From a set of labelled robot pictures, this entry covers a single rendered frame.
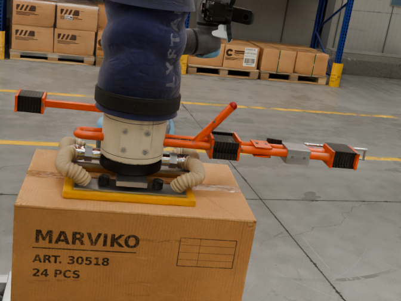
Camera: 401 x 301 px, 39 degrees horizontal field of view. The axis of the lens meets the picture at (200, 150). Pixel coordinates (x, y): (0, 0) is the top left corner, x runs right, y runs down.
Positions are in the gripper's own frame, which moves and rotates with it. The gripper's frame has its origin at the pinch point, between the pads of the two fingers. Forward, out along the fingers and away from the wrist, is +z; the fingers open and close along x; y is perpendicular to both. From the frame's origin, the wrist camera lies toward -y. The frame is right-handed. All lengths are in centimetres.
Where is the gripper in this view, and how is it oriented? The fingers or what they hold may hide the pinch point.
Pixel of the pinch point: (235, 17)
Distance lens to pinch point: 173.2
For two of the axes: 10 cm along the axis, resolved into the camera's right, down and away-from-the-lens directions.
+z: 1.6, 3.4, -9.3
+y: -9.8, -0.7, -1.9
